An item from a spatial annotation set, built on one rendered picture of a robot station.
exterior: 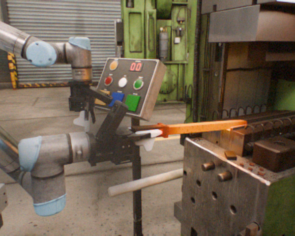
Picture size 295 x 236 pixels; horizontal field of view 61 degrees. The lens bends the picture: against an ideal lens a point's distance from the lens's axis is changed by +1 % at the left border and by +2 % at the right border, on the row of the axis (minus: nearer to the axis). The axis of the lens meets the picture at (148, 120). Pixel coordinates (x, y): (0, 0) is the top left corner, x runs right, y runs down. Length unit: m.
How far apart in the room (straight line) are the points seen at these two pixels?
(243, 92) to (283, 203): 0.53
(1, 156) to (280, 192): 0.73
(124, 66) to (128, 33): 4.25
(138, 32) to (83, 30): 3.27
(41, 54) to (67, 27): 7.74
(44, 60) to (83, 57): 0.18
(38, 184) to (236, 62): 0.87
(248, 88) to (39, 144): 0.90
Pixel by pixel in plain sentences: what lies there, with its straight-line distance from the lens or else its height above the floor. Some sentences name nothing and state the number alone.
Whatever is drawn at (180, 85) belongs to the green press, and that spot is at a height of 0.42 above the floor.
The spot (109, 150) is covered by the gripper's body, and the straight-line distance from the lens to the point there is 0.66.
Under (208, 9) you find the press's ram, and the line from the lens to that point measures 0.95.
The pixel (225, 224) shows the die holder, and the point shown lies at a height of 0.69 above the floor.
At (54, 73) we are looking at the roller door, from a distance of 8.61.
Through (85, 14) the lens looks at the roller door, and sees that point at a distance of 8.61.
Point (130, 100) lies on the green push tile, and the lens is 1.16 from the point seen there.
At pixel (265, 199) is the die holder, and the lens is 0.77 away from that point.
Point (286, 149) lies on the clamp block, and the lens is 0.80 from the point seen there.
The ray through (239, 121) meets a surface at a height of 1.01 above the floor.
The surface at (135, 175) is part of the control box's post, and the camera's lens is 1.44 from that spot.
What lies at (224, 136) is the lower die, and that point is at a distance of 0.90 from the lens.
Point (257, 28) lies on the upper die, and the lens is 0.80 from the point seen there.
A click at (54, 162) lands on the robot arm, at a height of 1.00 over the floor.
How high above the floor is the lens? 1.26
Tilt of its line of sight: 17 degrees down
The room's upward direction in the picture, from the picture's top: straight up
